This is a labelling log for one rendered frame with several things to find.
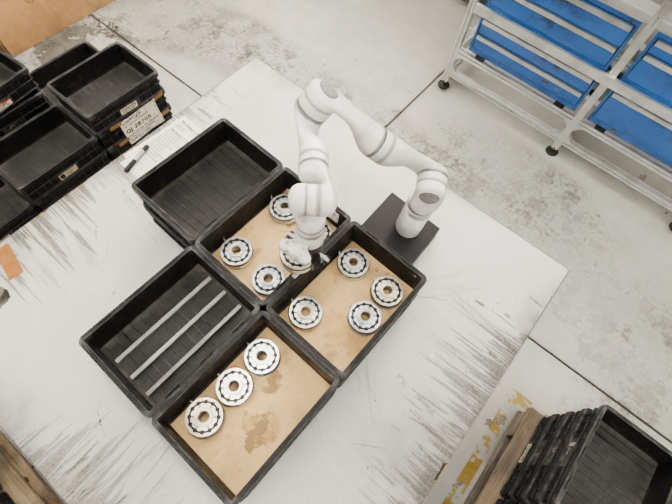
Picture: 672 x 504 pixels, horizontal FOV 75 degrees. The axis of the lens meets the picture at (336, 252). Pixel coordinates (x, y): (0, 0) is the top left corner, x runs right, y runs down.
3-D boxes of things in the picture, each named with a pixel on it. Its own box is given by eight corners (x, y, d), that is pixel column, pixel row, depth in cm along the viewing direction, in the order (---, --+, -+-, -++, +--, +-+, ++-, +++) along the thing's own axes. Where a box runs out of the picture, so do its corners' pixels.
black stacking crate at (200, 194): (228, 139, 163) (223, 117, 153) (285, 185, 156) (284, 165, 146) (142, 205, 149) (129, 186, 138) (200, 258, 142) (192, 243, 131)
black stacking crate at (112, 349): (200, 260, 141) (192, 244, 131) (265, 319, 134) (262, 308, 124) (95, 350, 127) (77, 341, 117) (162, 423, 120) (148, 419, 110)
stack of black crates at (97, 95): (147, 107, 252) (117, 39, 211) (183, 135, 245) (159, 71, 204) (88, 148, 237) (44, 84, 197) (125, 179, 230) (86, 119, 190)
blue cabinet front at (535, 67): (469, 48, 265) (507, -48, 215) (575, 110, 249) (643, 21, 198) (466, 50, 264) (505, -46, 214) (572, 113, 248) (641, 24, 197)
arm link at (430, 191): (449, 195, 123) (431, 221, 139) (454, 168, 127) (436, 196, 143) (417, 187, 123) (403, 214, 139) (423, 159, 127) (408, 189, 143)
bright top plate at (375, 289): (384, 270, 139) (384, 269, 138) (409, 290, 137) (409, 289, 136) (364, 292, 135) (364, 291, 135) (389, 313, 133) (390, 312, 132)
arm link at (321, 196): (339, 203, 90) (338, 155, 97) (296, 201, 89) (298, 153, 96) (335, 224, 95) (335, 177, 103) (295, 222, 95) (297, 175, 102)
